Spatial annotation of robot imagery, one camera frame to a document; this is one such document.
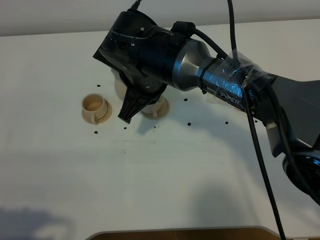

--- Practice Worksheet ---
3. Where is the beige clay teapot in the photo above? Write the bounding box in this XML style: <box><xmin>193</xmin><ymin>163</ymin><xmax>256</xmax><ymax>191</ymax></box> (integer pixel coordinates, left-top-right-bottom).
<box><xmin>111</xmin><ymin>69</ymin><xmax>127</xmax><ymax>101</ymax></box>

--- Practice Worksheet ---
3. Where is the beige left cup saucer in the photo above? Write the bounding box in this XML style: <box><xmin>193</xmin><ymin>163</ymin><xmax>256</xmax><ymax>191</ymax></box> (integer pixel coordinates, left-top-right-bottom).
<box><xmin>81</xmin><ymin>97</ymin><xmax>114</xmax><ymax>125</ymax></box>

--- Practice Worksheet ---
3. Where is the black right camera cable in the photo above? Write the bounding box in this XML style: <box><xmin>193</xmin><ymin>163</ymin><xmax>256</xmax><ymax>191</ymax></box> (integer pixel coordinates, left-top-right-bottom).
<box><xmin>129</xmin><ymin>0</ymin><xmax>287</xmax><ymax>240</ymax></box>

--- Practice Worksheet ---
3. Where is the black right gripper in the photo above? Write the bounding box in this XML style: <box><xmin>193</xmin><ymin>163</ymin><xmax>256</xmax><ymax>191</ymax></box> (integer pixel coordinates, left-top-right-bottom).
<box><xmin>93</xmin><ymin>10</ymin><xmax>195</xmax><ymax>124</ymax></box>

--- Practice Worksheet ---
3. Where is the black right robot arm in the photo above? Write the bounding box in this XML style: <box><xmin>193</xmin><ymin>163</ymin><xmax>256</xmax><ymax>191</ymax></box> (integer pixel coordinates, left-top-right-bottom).
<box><xmin>94</xmin><ymin>9</ymin><xmax>320</xmax><ymax>195</ymax></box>

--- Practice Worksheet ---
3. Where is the beige middle cup saucer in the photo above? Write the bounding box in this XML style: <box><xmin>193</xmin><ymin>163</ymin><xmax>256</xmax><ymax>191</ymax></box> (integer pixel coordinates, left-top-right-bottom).
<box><xmin>139</xmin><ymin>97</ymin><xmax>171</xmax><ymax>121</ymax></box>

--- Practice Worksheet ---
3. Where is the beige left teacup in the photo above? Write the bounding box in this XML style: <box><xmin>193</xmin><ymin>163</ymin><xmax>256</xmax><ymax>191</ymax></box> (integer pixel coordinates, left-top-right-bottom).
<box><xmin>81</xmin><ymin>93</ymin><xmax>108</xmax><ymax>125</ymax></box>

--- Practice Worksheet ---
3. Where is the beige cup saucer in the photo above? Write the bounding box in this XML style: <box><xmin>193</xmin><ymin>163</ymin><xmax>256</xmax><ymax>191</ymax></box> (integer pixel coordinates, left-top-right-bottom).
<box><xmin>81</xmin><ymin>97</ymin><xmax>114</xmax><ymax>125</ymax></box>
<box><xmin>139</xmin><ymin>97</ymin><xmax>171</xmax><ymax>121</ymax></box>

